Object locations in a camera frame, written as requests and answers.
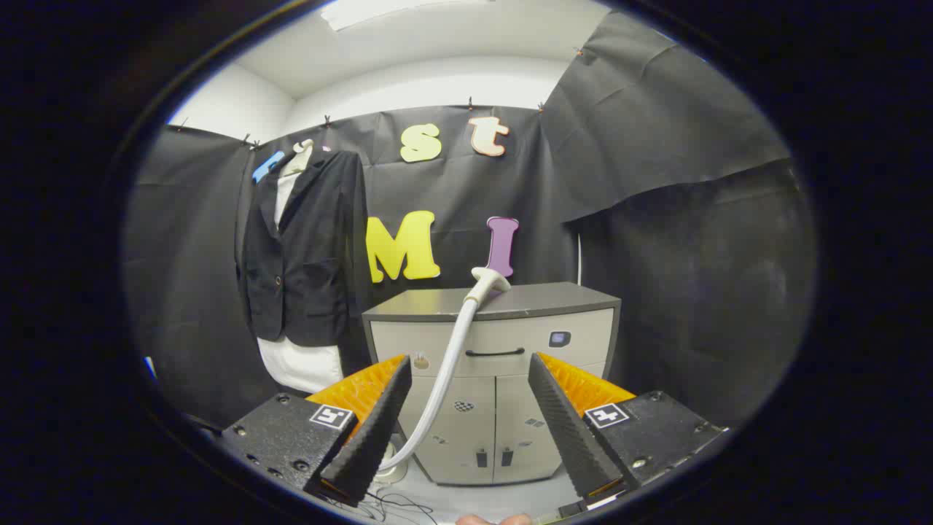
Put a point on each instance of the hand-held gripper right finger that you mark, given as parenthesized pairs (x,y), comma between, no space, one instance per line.
(568,430)

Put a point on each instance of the small cabinet display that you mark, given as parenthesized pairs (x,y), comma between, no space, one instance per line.
(560,339)

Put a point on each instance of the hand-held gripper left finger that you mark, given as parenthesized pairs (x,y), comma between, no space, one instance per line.
(372,437)

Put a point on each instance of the black backdrop cloth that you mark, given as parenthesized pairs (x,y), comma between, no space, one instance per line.
(692,292)

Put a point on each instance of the white shirt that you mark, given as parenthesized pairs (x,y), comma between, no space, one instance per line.
(302,368)

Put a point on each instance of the white clothes hanger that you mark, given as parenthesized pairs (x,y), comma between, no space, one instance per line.
(299,159)

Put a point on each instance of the white garment steamer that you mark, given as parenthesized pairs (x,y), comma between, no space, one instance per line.
(455,350)

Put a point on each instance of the ceiling light panel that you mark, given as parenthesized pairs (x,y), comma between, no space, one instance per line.
(379,11)

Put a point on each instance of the grey cabinet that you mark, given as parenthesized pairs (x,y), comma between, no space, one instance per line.
(503,328)

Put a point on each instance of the round cabinet lock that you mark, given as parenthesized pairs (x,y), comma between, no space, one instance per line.
(420,360)

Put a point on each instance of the black suit jacket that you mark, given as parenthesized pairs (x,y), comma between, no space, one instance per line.
(313,270)

